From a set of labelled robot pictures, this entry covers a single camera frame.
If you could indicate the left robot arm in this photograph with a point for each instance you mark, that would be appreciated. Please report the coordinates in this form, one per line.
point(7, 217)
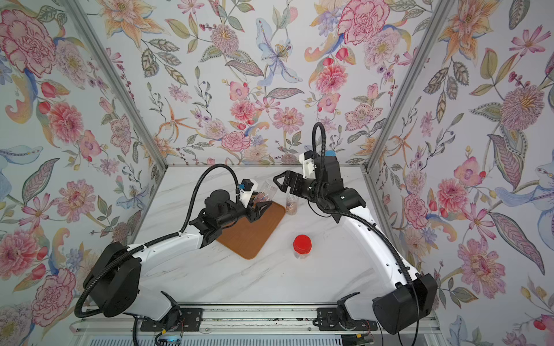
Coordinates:
point(113, 286)

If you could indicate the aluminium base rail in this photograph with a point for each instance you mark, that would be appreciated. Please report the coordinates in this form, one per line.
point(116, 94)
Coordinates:
point(258, 324)

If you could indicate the red lid jar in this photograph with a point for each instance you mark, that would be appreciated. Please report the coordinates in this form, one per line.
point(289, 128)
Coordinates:
point(302, 246)

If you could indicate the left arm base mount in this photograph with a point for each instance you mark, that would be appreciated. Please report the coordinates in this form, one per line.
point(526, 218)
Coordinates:
point(186, 320)

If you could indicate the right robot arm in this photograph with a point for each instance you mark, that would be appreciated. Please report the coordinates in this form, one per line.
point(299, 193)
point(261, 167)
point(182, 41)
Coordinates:
point(403, 296)

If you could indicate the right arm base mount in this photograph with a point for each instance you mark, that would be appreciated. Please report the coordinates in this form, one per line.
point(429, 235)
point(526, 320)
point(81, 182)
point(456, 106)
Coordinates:
point(337, 319)

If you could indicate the clear patterned lid jar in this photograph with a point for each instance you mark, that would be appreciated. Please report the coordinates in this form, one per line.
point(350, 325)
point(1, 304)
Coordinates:
point(292, 202)

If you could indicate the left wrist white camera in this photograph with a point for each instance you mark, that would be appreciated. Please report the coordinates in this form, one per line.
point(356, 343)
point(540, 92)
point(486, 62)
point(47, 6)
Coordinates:
point(247, 188)

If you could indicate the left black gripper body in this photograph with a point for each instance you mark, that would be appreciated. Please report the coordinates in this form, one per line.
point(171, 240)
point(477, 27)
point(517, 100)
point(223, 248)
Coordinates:
point(252, 207)

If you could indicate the white lid candy jar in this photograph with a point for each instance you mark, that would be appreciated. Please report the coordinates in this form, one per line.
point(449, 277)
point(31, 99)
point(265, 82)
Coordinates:
point(265, 193)

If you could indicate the brown wooden tray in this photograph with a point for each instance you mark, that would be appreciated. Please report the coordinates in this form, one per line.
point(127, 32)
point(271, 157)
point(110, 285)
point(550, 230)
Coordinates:
point(247, 239)

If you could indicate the wrist white camera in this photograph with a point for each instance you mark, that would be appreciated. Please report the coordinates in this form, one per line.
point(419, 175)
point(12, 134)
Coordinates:
point(247, 188)
point(307, 161)

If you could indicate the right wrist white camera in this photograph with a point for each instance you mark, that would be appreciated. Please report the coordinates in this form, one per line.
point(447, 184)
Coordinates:
point(307, 161)

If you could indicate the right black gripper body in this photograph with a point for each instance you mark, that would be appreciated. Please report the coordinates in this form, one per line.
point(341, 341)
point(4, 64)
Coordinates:
point(301, 184)

